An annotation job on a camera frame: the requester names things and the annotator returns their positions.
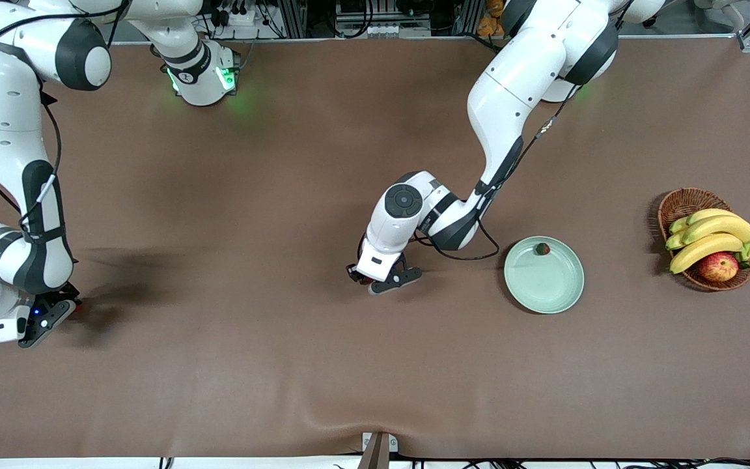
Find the long white power strip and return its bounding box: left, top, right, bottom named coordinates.
left=336, top=23, right=431, bottom=38

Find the white power strip with plugs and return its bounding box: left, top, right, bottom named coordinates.
left=209, top=3, right=265, bottom=30

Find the grey office chair base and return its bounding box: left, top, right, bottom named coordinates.
left=694, top=0, right=747, bottom=17

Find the brown table cloth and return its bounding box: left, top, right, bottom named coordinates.
left=0, top=36, right=750, bottom=460

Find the aluminium frame post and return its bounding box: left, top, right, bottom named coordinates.
left=281, top=0, right=307, bottom=38

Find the metal bracket with post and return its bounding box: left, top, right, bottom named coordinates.
left=361, top=431, right=399, bottom=469

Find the pile of orange fruits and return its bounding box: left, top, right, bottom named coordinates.
left=477, top=0, right=506, bottom=36

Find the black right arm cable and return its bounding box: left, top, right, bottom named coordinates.
left=0, top=0, right=130, bottom=219

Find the light green round plate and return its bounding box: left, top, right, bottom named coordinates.
left=504, top=236, right=585, bottom=315

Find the brown wicker basket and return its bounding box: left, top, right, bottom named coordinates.
left=658, top=188, right=750, bottom=292

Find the red apple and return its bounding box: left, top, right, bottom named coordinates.
left=699, top=251, right=740, bottom=283

